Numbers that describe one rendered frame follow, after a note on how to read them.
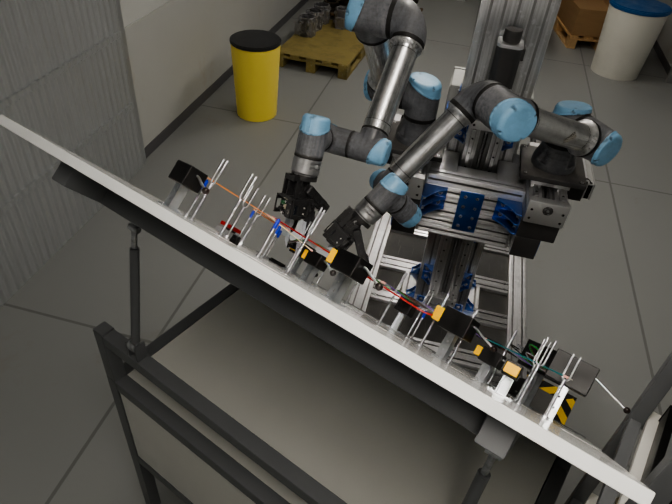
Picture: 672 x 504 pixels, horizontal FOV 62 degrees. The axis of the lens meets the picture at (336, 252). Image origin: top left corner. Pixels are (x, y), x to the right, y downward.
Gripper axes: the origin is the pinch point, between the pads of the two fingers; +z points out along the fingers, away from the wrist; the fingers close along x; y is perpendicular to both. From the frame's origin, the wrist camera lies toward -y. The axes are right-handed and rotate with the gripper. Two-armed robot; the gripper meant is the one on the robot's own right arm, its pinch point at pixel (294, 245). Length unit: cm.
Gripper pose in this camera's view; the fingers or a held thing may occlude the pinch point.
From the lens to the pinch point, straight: 156.0
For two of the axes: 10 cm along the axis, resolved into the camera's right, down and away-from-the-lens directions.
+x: 7.0, 3.5, -6.2
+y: -6.7, 0.5, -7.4
